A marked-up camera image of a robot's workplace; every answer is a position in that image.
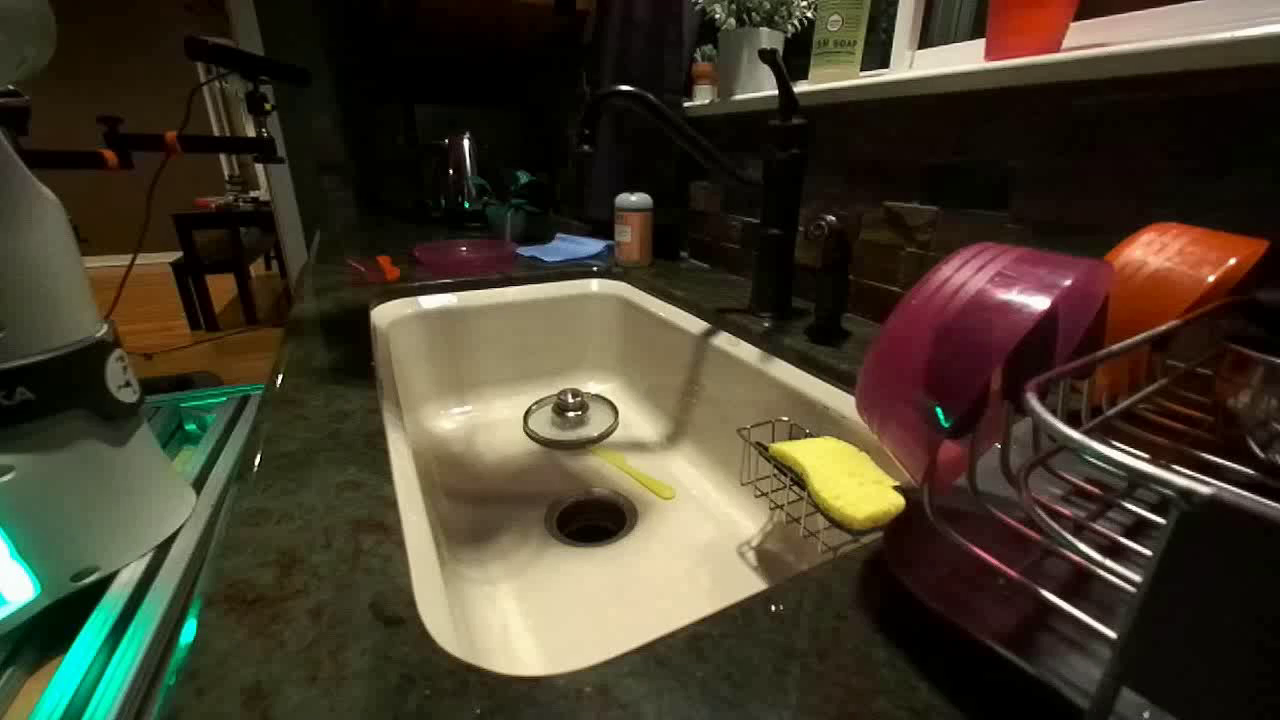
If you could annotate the magenta plastic bowl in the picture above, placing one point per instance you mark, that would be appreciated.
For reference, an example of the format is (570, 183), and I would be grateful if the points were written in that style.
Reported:
(956, 330)

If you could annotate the grey dish rack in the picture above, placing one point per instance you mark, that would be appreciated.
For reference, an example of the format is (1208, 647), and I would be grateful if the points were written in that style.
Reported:
(1123, 541)

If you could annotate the round sink strainer lid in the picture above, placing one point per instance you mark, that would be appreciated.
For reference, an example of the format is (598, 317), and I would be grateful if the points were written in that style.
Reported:
(570, 418)

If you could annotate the white kitchen sink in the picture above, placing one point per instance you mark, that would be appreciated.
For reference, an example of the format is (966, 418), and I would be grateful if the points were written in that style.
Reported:
(489, 581)

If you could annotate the yellow plastic stick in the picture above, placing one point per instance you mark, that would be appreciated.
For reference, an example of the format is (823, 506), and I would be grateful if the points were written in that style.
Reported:
(654, 487)

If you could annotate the blue dish cloth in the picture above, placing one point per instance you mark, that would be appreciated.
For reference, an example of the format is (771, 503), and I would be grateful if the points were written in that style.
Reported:
(566, 249)

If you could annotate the orange soap pump bottle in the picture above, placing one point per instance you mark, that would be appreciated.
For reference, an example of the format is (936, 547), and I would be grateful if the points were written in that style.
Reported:
(635, 224)

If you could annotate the dark side sprayer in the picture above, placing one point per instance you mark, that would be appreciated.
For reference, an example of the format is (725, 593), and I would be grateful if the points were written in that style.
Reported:
(831, 284)

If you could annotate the yellow sponge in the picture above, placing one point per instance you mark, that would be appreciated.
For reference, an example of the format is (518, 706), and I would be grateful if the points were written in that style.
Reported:
(842, 480)

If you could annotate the dark bronze faucet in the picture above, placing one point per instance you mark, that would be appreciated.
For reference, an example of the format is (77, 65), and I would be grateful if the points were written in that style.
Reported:
(779, 183)

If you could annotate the white potted plant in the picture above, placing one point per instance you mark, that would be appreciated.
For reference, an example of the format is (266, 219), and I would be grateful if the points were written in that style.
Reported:
(742, 33)

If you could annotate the dark wooden stool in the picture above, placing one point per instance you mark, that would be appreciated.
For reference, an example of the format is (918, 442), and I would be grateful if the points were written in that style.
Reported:
(222, 243)

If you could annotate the orange cup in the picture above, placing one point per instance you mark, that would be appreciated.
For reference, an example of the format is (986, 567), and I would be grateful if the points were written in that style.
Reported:
(1025, 25)

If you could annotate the wire sponge caddy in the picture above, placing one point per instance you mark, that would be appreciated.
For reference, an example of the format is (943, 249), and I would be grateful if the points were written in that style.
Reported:
(786, 494)

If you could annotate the camera tripod rig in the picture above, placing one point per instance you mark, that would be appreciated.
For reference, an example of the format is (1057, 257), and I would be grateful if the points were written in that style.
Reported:
(27, 48)

